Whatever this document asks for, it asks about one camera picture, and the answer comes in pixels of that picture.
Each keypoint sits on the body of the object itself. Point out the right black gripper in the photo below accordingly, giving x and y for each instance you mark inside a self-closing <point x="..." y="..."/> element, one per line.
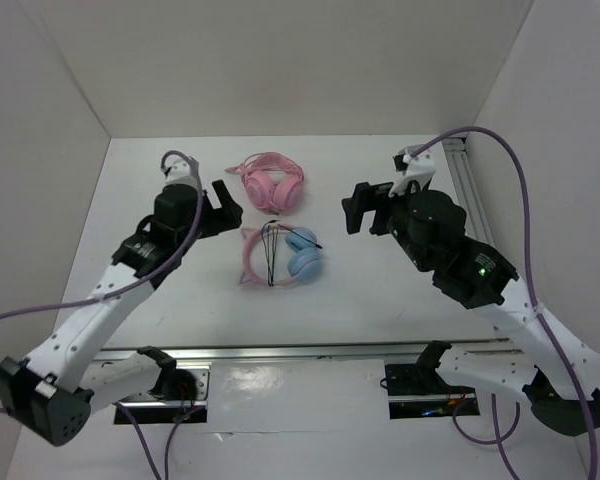
<point x="365" y="197"/>

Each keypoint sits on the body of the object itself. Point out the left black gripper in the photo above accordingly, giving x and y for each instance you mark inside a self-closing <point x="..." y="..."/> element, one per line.
<point x="226" y="217"/>

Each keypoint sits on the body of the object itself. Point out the pink blue cat-ear headphones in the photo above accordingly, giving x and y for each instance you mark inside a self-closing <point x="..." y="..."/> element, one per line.
<point x="304" y="265"/>

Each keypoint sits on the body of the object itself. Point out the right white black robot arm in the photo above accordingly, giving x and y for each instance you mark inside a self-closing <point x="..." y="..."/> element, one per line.
<point x="561" y="381"/>

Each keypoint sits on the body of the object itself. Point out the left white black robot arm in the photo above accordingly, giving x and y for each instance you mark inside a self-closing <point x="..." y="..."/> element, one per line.
<point x="51" y="391"/>

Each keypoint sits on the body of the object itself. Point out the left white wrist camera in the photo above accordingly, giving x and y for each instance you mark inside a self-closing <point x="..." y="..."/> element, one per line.
<point x="180" y="169"/>

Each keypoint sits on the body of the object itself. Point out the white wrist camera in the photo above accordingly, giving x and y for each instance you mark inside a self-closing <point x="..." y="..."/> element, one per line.
<point x="180" y="169"/>
<point x="416" y="167"/>

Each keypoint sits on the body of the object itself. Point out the pink headphones with wrapped cable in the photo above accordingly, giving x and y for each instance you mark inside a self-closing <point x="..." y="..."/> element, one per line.
<point x="272" y="181"/>

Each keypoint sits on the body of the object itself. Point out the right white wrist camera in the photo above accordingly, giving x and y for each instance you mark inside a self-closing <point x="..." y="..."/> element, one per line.
<point x="416" y="167"/>

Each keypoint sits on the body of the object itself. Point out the aluminium rail right edge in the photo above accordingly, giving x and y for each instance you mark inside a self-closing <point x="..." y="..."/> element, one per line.
<point x="475" y="230"/>

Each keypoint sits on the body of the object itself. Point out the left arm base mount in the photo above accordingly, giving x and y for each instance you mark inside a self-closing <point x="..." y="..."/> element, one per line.
<point x="180" y="392"/>

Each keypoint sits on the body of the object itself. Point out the aluminium rail front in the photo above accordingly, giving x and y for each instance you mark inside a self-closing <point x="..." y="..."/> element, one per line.
<point x="311" y="352"/>

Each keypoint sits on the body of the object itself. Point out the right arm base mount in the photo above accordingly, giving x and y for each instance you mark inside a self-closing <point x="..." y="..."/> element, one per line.
<point x="416" y="391"/>

